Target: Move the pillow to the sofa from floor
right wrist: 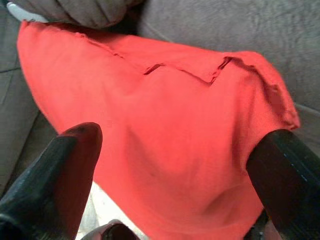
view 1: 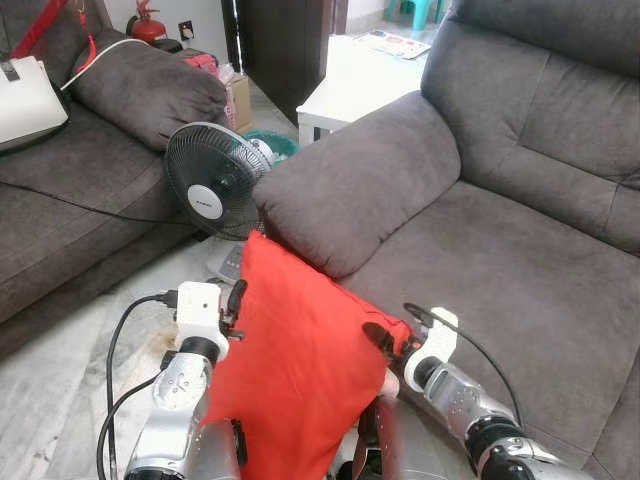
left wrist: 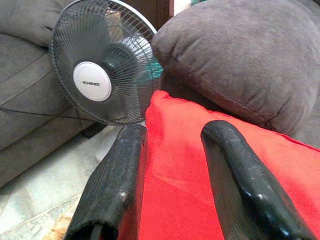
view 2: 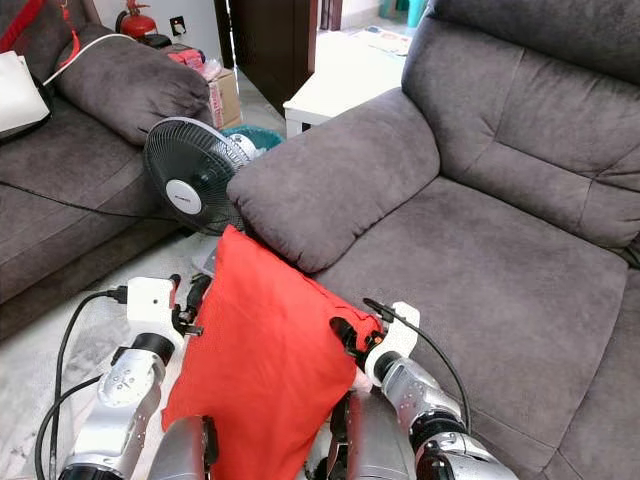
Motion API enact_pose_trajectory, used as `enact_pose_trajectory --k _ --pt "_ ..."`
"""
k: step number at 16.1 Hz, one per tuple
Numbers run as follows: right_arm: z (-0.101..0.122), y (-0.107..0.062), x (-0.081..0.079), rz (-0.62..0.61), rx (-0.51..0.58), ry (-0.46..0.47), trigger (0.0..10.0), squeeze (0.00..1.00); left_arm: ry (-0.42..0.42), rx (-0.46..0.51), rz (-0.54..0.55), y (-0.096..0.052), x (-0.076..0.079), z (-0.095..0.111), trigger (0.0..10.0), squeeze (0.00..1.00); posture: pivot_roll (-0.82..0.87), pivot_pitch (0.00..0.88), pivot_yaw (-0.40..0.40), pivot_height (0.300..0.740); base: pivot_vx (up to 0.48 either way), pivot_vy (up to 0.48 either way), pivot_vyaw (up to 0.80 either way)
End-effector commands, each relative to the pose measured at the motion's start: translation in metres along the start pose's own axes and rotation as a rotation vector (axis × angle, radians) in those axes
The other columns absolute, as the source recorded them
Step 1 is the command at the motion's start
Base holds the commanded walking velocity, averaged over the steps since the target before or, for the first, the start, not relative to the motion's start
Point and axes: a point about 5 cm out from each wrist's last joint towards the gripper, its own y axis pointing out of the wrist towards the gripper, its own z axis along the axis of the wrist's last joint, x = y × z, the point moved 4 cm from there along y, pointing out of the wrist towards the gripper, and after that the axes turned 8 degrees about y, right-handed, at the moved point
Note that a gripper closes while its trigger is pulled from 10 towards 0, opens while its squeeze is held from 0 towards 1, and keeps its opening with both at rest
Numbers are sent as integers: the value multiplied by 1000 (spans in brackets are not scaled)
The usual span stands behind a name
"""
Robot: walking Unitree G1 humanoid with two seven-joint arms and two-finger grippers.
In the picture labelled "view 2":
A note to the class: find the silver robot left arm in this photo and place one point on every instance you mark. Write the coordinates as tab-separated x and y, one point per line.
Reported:
120	395

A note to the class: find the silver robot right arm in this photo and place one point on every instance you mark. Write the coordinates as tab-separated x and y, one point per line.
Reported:
425	400

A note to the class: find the grey long sofa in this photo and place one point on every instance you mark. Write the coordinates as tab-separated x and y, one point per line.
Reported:
50	210

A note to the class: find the grey two-seat sofa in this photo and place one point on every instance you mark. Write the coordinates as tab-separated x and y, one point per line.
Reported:
510	200

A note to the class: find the black table fan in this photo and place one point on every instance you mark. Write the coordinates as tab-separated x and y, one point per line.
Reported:
195	160

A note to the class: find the silver robot left leg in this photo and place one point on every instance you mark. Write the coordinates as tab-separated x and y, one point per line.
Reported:
190	452

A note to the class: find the teal plastic basket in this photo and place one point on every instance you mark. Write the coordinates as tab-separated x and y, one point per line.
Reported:
260	136

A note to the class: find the small cardboard box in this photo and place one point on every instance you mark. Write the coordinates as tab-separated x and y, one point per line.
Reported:
226	100

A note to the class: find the red patterned packet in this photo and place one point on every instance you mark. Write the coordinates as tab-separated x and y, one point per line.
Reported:
190	57

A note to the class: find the white table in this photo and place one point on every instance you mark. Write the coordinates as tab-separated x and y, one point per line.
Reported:
345	80

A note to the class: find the white flat case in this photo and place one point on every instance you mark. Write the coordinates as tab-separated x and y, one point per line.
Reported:
18	95

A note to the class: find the dark wooden cabinet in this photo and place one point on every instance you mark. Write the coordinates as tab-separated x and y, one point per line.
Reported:
275	45

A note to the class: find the red fire extinguisher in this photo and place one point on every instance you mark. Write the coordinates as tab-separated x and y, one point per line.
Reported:
135	20

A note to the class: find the colourful magazine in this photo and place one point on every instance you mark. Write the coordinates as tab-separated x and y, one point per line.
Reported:
380	40

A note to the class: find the teal plastic stool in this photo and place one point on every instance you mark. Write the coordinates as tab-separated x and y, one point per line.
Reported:
405	8

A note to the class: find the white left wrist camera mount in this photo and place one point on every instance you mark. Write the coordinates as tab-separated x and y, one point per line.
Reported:
150	302

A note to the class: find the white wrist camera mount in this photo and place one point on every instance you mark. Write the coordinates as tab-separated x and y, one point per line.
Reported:
150	302
395	345

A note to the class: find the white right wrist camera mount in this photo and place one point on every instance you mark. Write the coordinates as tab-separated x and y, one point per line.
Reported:
395	345

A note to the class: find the black wall socket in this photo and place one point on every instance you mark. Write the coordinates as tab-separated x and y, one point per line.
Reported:
178	26

